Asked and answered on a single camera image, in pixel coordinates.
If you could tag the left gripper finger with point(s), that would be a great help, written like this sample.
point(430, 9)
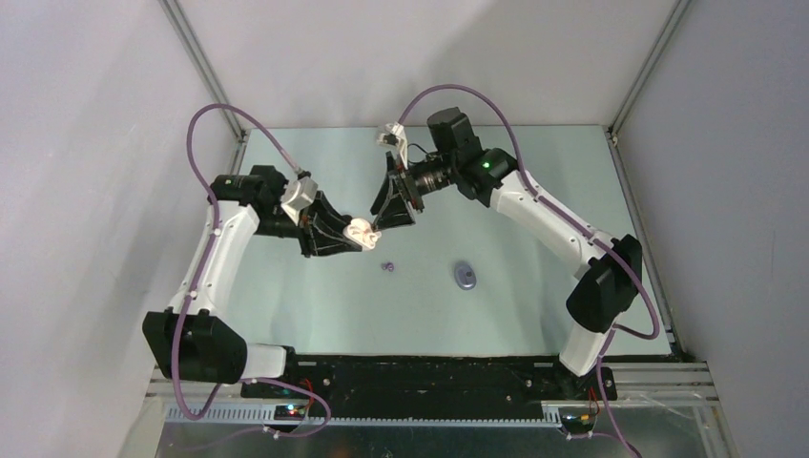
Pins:
point(328, 245)
point(330, 219)

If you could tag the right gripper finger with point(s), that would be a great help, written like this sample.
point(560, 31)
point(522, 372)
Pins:
point(387, 195)
point(392, 212)

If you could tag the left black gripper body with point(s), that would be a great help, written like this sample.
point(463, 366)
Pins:
point(307, 228)

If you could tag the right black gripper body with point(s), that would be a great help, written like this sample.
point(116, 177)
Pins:
point(405, 182)

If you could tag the white earbud charging case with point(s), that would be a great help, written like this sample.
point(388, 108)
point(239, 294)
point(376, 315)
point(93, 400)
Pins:
point(361, 232)

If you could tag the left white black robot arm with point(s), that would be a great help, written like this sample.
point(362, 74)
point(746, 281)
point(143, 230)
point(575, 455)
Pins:
point(191, 340)

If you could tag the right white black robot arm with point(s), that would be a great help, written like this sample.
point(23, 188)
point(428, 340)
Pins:
point(607, 269)

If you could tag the purple earbud charging case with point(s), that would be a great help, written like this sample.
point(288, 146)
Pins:
point(464, 275)

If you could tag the left controller board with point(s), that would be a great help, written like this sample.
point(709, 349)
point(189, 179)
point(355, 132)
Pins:
point(290, 413)

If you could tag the controller board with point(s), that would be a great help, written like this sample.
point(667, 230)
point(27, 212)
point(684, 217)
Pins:
point(290, 413)
point(578, 424)

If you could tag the right controller board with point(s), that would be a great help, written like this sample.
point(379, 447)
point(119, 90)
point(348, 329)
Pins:
point(578, 424)

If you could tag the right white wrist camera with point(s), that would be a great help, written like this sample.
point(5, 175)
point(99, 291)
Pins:
point(393, 137)

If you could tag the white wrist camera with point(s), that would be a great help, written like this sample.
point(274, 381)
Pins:
point(393, 137)
point(298, 195)

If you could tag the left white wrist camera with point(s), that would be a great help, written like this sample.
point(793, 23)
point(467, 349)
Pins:
point(298, 195)

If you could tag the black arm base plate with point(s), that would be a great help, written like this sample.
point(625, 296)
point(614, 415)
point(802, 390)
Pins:
point(540, 376)

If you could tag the aluminium frame rail front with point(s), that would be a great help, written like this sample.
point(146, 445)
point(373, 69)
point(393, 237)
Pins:
point(640, 382)

